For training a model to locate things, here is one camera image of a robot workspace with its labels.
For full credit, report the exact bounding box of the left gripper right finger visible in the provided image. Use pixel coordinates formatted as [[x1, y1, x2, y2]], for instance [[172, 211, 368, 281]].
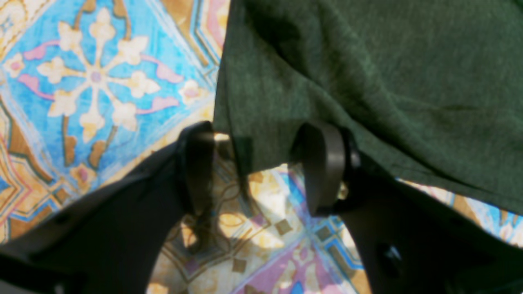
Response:
[[293, 121, 523, 294]]

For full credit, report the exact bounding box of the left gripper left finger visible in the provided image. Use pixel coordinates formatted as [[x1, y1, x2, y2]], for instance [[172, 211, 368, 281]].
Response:
[[1, 121, 215, 294]]

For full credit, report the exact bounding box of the dark green long-sleeve shirt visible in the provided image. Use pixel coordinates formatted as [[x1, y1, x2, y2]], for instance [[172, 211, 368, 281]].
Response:
[[214, 0, 523, 214]]

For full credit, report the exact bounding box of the colourful patterned tablecloth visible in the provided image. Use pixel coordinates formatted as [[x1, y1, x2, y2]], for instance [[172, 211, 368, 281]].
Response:
[[0, 0, 523, 294]]

